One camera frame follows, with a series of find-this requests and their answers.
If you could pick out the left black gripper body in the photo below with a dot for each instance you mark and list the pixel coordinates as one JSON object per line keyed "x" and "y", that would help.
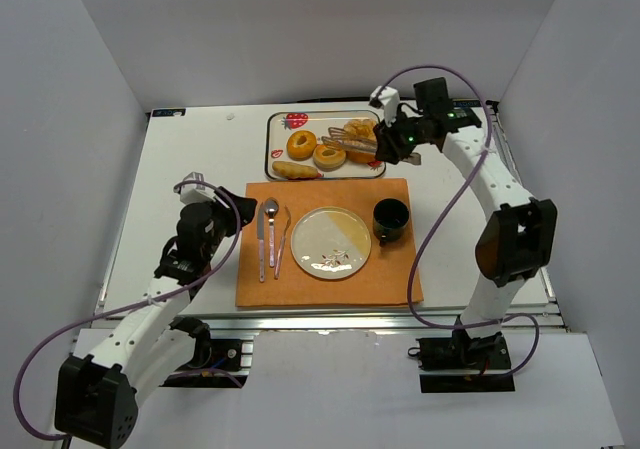
{"x": 232, "y": 210}

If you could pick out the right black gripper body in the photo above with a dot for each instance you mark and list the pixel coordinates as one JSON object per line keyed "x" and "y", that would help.
{"x": 388, "y": 141}

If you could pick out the large sugared ring pastry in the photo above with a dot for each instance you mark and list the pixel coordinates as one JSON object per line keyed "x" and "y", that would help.
{"x": 361, "y": 129}

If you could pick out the metal bread tongs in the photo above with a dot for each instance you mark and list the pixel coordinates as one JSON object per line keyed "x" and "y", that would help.
{"x": 339, "y": 138}

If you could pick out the bagel with pale base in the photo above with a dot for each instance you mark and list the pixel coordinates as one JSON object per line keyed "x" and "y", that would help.
{"x": 328, "y": 158}

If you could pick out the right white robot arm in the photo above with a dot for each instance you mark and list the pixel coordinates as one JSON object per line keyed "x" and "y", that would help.
{"x": 518, "y": 236}

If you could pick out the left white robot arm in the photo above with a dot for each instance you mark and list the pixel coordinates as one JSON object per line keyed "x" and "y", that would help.
{"x": 99, "y": 396}

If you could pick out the long twisted bread stick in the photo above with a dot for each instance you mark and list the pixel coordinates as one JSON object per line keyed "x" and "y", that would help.
{"x": 295, "y": 171}

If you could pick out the orange cloth placemat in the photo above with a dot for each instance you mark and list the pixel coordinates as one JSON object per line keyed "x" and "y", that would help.
{"x": 385, "y": 280}

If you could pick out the dark green cup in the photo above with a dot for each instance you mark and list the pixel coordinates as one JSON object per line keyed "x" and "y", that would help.
{"x": 390, "y": 219}

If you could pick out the right corner table label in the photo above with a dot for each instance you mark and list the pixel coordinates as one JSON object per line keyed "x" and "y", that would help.
{"x": 467, "y": 103}

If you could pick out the corner table label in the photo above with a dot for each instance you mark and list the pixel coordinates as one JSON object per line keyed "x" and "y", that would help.
{"x": 467, "y": 103}
{"x": 168, "y": 112}

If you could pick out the plain bagel on tray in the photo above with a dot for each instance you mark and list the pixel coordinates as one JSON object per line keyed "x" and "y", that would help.
{"x": 301, "y": 145}

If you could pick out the strawberry print tray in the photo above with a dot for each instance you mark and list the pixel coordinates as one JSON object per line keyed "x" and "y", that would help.
{"x": 281, "y": 125}

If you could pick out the cream two-tone plate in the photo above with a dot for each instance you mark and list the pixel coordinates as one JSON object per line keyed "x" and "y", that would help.
{"x": 331, "y": 243}

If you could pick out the left corner table label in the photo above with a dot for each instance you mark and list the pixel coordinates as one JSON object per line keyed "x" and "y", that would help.
{"x": 168, "y": 112}

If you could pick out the pink handled knife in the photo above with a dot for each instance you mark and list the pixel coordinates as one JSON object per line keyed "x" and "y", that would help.
{"x": 261, "y": 242}

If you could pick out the pink handled spoon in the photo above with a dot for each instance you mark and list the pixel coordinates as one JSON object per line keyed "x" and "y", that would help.
{"x": 271, "y": 210}

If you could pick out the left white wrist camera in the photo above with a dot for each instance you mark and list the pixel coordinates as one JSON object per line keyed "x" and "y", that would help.
{"x": 192, "y": 190}

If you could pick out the pink handled fork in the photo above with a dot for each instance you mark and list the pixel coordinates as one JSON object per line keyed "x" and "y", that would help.
{"x": 282, "y": 245}

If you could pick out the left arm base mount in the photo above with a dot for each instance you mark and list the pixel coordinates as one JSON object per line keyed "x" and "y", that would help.
{"x": 216, "y": 363}

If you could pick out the aluminium table frame rail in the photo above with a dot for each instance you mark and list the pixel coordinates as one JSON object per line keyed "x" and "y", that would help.
{"x": 385, "y": 320}

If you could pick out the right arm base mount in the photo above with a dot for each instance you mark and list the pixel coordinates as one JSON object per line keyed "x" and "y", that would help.
{"x": 449, "y": 367}

